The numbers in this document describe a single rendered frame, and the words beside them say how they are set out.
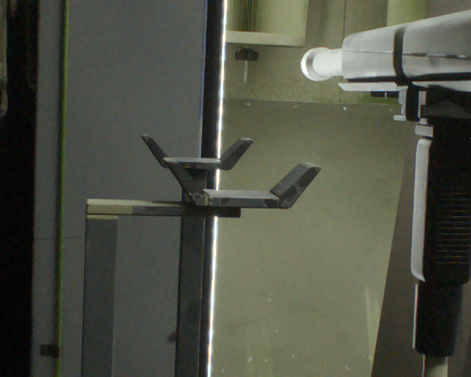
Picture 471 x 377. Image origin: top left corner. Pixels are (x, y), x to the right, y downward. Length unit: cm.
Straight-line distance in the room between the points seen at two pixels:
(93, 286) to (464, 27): 24
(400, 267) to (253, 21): 97
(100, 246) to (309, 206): 238
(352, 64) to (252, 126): 219
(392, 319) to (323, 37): 129
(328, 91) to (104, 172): 202
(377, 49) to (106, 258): 29
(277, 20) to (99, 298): 218
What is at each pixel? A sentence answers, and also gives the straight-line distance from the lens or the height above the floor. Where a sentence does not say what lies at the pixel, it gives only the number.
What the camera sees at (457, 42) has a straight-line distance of 56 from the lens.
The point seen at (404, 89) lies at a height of 116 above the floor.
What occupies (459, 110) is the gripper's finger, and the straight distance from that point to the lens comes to 60.
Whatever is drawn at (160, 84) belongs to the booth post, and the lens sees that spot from 106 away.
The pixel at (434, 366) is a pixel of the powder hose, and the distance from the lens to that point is 64.
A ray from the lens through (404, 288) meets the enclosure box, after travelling 190.
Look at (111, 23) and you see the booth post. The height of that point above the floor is 121.
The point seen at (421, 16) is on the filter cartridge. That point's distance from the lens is 277.
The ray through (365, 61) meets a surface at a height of 117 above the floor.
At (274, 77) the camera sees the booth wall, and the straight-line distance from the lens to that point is 299.
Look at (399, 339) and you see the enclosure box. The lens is 193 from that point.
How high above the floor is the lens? 116
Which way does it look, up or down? 6 degrees down
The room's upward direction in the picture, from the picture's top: 3 degrees clockwise
